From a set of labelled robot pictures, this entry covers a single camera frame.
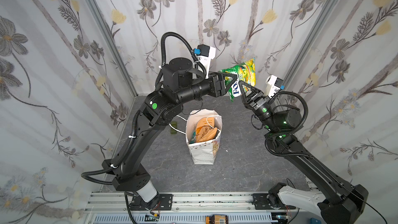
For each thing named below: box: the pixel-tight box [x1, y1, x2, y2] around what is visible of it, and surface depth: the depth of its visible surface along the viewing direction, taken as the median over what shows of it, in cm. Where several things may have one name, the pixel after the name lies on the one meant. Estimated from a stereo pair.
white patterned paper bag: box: [185, 108, 223, 165], surface depth 80 cm
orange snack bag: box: [195, 116, 218, 143], surface depth 84 cm
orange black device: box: [205, 214, 230, 224], surface depth 68 cm
